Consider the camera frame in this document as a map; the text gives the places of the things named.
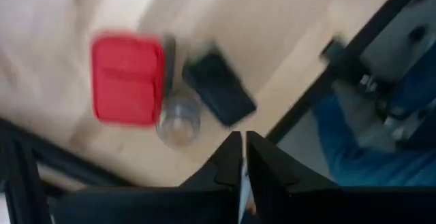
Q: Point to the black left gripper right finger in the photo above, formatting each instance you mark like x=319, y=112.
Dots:
x=306, y=203

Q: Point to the green spice tin black lid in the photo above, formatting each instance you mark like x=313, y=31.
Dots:
x=219, y=88

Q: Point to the red lid smoked paprika tin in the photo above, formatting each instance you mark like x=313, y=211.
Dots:
x=127, y=79

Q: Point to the person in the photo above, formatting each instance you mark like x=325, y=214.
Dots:
x=374, y=166

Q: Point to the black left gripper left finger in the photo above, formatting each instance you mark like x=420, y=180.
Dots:
x=204, y=203

